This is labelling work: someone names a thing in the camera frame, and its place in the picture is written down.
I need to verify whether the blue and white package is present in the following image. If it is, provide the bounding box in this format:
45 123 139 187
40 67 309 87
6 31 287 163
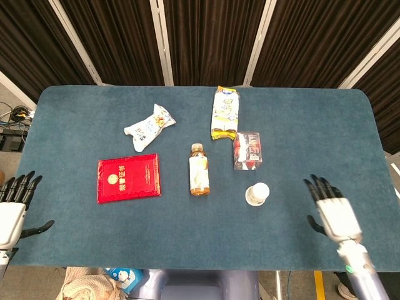
104 267 145 294

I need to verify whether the dark brown curtain panel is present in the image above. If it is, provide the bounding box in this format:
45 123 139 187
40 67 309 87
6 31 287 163
251 0 400 89
163 0 267 87
59 0 166 86
0 0 96 104
353 46 400 154

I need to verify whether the beige knit cloth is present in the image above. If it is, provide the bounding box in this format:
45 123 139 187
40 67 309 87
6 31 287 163
57 267 126 300

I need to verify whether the amber tea bottle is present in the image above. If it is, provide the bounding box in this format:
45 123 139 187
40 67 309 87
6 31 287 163
188 143 211 197

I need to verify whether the blue felt table cloth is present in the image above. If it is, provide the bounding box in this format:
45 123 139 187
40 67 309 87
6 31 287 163
8 86 400 272

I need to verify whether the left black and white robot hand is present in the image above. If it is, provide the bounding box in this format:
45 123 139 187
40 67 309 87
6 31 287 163
0 170 55 251

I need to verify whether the yellow and white snack package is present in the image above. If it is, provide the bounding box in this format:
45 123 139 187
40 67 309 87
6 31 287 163
210 85 240 141

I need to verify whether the black floor box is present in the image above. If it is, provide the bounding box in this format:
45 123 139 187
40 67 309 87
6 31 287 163
0 129 28 153

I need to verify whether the white snack bag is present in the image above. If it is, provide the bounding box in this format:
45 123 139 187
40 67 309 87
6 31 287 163
123 103 177 153

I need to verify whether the red certificate book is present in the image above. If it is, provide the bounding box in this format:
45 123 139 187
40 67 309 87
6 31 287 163
97 153 163 204

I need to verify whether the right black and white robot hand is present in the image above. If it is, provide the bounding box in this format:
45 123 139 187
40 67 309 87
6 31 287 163
303 174 363 245

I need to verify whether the white table leg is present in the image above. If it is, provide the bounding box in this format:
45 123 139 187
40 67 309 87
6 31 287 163
274 271 284 300

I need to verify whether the red and black clear package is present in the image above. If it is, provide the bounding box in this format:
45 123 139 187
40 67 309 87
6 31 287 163
232 131 264 171

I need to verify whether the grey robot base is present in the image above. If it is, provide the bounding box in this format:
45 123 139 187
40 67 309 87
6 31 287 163
127 269 261 300

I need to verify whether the white paper cup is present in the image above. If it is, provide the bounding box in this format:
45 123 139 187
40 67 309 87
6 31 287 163
244 182 271 206

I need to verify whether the white frame post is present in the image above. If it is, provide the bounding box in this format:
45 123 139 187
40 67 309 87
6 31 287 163
0 71 38 111
242 0 278 88
338 19 400 90
48 0 109 86
149 0 174 87

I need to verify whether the white shoe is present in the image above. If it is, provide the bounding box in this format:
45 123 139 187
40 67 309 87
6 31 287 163
337 282 357 299

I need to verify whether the black and yellow cable bundle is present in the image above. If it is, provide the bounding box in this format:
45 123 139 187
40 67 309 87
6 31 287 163
8 105 34 122

